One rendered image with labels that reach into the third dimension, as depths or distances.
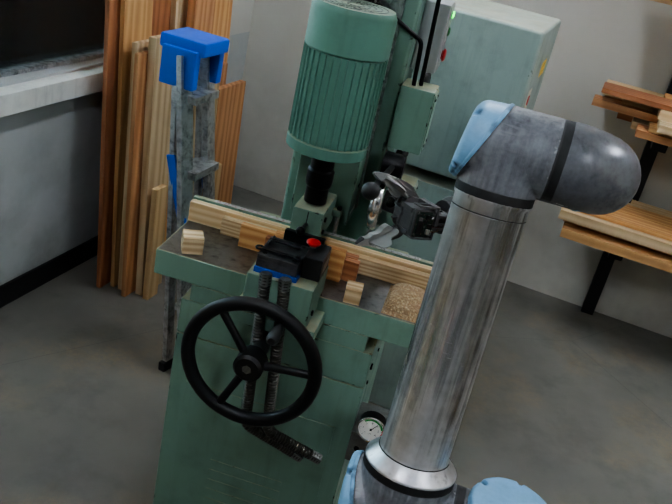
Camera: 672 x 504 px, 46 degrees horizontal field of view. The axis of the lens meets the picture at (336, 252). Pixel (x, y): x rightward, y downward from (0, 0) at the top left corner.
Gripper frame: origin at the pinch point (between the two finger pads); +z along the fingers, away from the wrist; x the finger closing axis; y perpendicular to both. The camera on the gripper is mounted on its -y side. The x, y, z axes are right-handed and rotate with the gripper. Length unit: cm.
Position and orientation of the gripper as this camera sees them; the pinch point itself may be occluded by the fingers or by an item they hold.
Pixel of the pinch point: (361, 207)
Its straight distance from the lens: 158.0
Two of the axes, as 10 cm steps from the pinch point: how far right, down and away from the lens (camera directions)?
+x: -2.3, 9.2, 3.1
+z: -8.6, -0.4, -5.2
